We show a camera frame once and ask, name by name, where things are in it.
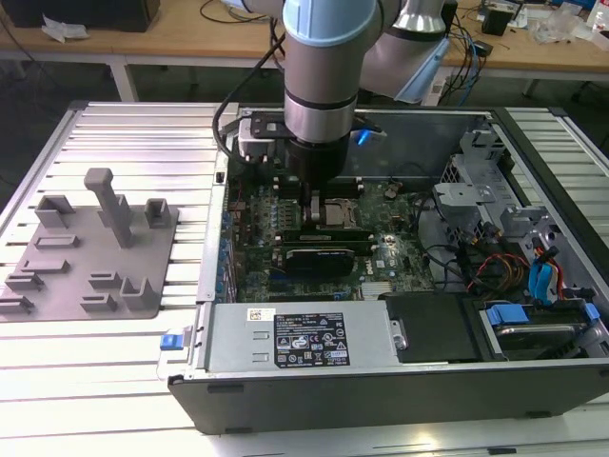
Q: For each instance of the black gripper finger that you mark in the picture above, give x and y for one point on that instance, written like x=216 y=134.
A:
x=307 y=202
x=318 y=207

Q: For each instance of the green RAM stick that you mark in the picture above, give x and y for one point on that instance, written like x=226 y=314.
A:
x=333 y=235

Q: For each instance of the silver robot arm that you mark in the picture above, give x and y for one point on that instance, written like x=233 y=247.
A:
x=319 y=71

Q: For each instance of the black RAM slot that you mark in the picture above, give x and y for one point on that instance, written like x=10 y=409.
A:
x=352 y=181
x=352 y=191

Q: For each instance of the silver CPU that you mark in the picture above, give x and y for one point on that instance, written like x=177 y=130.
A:
x=336 y=214

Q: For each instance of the black graphics card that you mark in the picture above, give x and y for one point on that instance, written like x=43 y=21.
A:
x=319 y=262

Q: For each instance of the round coin battery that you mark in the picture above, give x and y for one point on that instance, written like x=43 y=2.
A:
x=390 y=191

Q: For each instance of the green motherboard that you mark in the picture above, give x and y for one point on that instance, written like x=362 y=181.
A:
x=395 y=238

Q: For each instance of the silver heat sink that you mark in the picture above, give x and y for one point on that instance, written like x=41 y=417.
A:
x=378 y=291

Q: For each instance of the white power strip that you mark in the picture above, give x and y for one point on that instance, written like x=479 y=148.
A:
x=435 y=90

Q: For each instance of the metal drive cage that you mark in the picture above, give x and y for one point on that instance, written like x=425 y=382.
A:
x=466 y=195

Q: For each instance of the silver power supply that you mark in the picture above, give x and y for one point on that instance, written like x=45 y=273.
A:
x=238 y=338

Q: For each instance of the black plastic bay cover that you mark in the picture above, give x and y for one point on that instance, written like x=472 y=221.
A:
x=428 y=328

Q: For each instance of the wooden desk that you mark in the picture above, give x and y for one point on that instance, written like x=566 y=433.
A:
x=166 y=43

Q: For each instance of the blue case latch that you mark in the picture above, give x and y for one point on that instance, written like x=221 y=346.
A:
x=171 y=343

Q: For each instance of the small black box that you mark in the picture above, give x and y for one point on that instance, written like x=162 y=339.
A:
x=483 y=49

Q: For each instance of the black open PC case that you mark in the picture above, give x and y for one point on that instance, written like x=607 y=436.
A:
x=380 y=400

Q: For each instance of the hard disk in blue carrier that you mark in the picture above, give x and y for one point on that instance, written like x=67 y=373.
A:
x=505 y=314

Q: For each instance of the grey parts rack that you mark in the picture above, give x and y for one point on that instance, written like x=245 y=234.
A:
x=90 y=259

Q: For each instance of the black desk device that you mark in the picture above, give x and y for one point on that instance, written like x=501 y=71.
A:
x=496 y=21

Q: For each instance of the clear plastic bags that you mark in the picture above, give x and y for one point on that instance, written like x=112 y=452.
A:
x=561 y=26

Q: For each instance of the crumpled white paper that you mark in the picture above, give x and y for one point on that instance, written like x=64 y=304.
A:
x=64 y=28

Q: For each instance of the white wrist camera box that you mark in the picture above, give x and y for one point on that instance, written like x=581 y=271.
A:
x=252 y=147

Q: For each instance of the grey metal bracket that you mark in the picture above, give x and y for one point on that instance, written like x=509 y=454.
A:
x=528 y=224

